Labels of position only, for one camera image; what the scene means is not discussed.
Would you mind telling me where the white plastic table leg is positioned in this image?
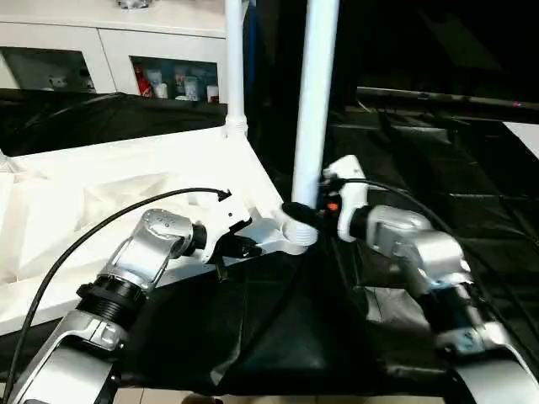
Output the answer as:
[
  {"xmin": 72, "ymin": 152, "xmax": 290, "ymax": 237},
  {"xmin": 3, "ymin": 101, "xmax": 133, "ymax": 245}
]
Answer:
[
  {"xmin": 290, "ymin": 0, "xmax": 341, "ymax": 247},
  {"xmin": 224, "ymin": 0, "xmax": 251, "ymax": 141}
]

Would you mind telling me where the red bottle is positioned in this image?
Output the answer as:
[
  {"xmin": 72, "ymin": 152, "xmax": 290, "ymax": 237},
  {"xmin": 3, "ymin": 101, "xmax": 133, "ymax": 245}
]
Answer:
[{"xmin": 133, "ymin": 67, "xmax": 149, "ymax": 97}]

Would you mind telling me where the white flat board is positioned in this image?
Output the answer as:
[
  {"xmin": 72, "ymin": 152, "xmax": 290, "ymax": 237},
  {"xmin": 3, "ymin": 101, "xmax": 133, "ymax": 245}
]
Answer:
[{"xmin": 504, "ymin": 122, "xmax": 539, "ymax": 159}]

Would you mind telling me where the white cabinet with glass doors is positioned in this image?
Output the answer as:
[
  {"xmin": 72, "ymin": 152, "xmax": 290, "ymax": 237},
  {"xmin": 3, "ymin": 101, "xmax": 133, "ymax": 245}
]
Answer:
[{"xmin": 0, "ymin": 0, "xmax": 255, "ymax": 104}]

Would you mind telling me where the dark metal rail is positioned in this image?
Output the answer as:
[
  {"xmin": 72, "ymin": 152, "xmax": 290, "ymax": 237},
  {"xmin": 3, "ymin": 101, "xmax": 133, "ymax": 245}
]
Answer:
[{"xmin": 355, "ymin": 86, "xmax": 539, "ymax": 112}]

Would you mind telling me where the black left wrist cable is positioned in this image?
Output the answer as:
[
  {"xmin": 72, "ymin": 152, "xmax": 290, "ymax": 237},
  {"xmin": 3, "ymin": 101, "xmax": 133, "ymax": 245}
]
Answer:
[{"xmin": 0, "ymin": 187, "xmax": 233, "ymax": 375}]

